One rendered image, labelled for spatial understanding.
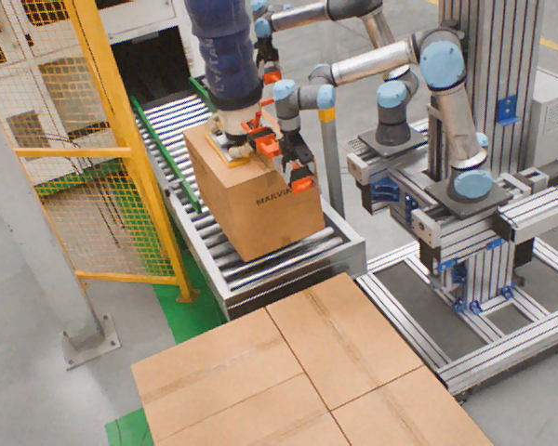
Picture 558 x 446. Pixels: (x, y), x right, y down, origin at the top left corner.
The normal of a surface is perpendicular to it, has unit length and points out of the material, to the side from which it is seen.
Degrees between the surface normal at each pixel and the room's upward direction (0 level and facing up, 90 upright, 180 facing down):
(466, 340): 0
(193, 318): 0
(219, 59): 70
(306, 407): 0
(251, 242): 90
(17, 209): 90
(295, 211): 90
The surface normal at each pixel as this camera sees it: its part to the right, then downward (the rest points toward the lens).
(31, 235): 0.40, 0.51
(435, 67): -0.22, 0.51
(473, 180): -0.12, 0.72
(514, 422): -0.15, -0.78
